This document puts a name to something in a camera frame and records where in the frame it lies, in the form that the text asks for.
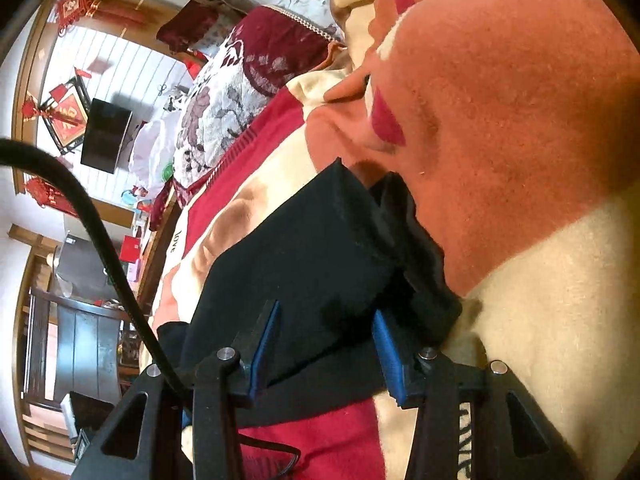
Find red hanging firecracker ornament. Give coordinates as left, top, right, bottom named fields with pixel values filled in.
left=22, top=175, right=66, bottom=211

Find dark red cloth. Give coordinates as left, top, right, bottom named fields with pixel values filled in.
left=150, top=185, right=176, bottom=231

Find grey refrigerator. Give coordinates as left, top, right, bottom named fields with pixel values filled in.
left=52, top=240, right=121, bottom=306

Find red and white floral quilt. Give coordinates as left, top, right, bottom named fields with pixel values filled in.
left=172, top=5, right=346, bottom=201

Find dark red cushion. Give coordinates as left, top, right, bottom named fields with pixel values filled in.
left=156, top=0, right=221, bottom=53

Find large red knot ornament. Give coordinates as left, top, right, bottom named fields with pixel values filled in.
left=52, top=0, right=101, bottom=36

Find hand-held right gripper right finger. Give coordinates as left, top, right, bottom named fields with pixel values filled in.
left=372, top=307, right=588, bottom=480

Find black cable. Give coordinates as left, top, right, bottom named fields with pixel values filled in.
left=0, top=139, right=193, bottom=406

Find black pants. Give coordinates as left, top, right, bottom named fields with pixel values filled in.
left=157, top=157, right=463, bottom=426

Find wooden side table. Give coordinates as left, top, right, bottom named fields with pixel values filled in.
left=132, top=185, right=183, bottom=311

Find dark wooden cabinet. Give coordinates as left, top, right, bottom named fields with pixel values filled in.
left=25, top=287, right=131, bottom=411

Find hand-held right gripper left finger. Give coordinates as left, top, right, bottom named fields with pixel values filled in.
left=72, top=300, right=281, bottom=480

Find framed red picture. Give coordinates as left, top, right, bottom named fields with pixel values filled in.
left=42, top=77, right=91, bottom=153

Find white plastic bag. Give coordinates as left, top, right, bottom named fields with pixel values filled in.
left=127, top=117, right=176, bottom=186

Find light floral bedsheet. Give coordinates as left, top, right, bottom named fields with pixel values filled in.
left=240, top=0, right=361, bottom=43

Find black flat television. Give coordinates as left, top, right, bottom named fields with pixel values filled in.
left=80, top=99, right=133, bottom=175

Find printed fleece blanket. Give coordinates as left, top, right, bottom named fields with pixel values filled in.
left=150, top=0, right=640, bottom=480

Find small red knot ornament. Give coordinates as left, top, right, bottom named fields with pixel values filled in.
left=22, top=95, right=51, bottom=131

